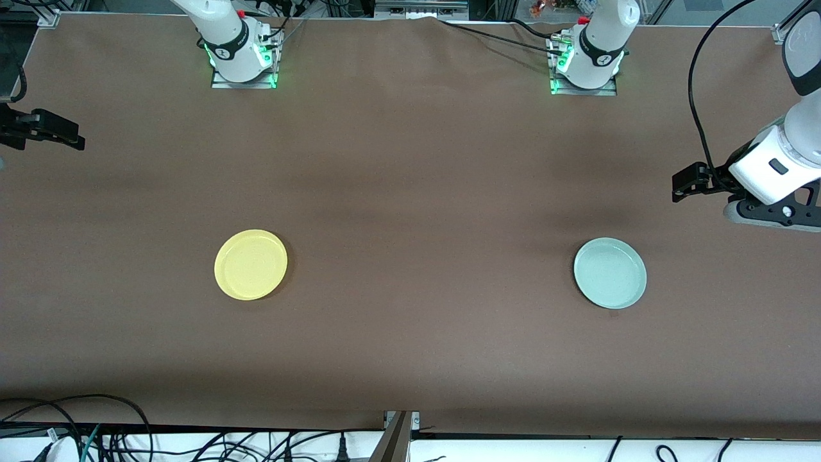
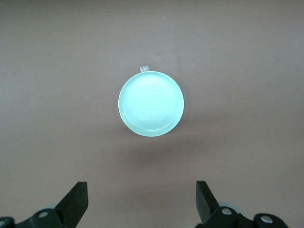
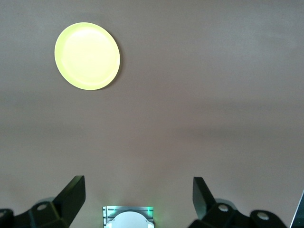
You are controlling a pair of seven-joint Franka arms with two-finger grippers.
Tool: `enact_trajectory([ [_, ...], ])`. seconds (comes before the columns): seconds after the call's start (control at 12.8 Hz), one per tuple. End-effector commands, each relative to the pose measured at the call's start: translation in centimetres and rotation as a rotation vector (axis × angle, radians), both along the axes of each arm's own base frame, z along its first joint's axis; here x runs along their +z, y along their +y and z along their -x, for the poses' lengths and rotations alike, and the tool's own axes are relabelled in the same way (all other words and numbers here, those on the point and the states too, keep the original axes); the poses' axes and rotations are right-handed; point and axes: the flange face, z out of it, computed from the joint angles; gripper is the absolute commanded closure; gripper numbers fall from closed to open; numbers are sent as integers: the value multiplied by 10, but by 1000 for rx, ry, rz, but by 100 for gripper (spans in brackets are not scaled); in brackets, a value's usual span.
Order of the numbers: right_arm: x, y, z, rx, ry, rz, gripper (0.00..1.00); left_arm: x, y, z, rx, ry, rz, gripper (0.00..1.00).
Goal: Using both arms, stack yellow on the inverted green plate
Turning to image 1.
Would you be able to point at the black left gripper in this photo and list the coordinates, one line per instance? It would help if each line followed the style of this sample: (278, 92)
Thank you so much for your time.
(717, 178)

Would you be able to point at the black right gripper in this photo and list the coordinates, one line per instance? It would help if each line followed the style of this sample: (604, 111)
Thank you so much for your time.
(18, 128)

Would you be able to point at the pale green round plate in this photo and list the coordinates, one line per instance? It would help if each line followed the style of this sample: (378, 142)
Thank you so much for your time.
(609, 273)

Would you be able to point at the yellow round plate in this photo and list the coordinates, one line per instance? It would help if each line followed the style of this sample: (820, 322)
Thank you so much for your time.
(251, 264)

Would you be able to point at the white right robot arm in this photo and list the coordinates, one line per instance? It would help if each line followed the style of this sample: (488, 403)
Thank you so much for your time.
(224, 32)

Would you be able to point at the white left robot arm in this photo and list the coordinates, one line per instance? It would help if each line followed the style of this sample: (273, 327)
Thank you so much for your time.
(600, 38)

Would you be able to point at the grey equipment box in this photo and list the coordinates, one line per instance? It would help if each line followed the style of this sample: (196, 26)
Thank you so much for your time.
(417, 9)

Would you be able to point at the black power plug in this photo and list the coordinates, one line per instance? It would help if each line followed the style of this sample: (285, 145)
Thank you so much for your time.
(343, 452)

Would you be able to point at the aluminium corner bracket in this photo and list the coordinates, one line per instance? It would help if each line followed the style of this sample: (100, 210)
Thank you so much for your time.
(49, 19)
(784, 33)

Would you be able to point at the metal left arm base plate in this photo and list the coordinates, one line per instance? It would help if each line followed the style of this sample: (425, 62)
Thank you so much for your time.
(584, 92)

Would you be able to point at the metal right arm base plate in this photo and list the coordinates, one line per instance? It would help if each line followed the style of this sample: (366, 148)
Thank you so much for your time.
(244, 85)

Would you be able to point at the aluminium frame profile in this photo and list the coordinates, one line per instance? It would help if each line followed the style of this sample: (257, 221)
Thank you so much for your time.
(394, 443)

